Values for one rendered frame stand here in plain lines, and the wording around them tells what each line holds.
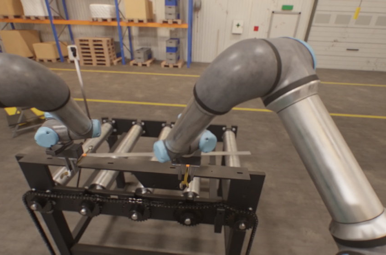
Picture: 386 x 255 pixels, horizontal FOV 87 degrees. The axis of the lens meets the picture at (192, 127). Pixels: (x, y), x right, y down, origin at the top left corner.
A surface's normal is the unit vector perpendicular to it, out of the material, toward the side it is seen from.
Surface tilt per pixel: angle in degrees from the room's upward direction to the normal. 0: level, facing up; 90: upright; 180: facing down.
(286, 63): 69
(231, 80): 79
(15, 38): 90
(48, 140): 90
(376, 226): 28
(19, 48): 90
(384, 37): 90
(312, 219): 0
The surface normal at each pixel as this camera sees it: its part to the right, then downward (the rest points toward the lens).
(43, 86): 0.92, 0.17
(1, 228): 0.03, -0.88
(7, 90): 0.44, 0.50
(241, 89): -0.01, 0.67
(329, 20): -0.08, 0.48
